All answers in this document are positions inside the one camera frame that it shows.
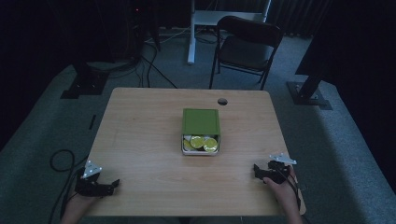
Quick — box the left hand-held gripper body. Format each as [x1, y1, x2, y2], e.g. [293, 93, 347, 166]
[75, 160, 106, 198]

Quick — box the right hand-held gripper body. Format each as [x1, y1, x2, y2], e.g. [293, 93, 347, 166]
[264, 152, 297, 185]

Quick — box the pile of yellow-lidded white pods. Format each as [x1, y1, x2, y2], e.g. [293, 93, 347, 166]
[182, 134, 219, 153]

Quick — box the green drawer case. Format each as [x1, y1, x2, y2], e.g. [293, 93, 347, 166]
[181, 107, 221, 137]

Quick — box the person's left hand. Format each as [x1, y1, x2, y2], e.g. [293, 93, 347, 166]
[64, 194, 97, 217]

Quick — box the person's right hand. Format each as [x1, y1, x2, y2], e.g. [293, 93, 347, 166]
[263, 167, 302, 213]

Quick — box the black folding chair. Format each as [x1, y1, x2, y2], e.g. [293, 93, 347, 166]
[208, 15, 285, 91]

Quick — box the dark equipment rack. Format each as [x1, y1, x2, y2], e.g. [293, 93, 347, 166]
[106, 0, 163, 64]

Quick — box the dark pleated curtain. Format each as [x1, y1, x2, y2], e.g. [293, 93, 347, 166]
[267, 0, 332, 37]

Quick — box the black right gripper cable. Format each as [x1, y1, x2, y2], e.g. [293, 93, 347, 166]
[275, 169, 307, 216]

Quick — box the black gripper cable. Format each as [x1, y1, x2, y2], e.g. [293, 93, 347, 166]
[275, 169, 307, 216]
[47, 167, 85, 224]

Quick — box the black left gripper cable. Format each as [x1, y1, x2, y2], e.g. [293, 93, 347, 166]
[47, 167, 85, 224]

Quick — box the black looped floor cable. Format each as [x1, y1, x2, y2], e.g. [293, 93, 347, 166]
[49, 148, 90, 173]

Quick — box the black stand with base plate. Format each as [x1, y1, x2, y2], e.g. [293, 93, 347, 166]
[286, 69, 333, 111]
[60, 60, 110, 100]

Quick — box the long black floor cable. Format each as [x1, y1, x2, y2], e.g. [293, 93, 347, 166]
[140, 55, 178, 90]

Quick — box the white desk frame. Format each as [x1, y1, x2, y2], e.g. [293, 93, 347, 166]
[187, 0, 273, 65]

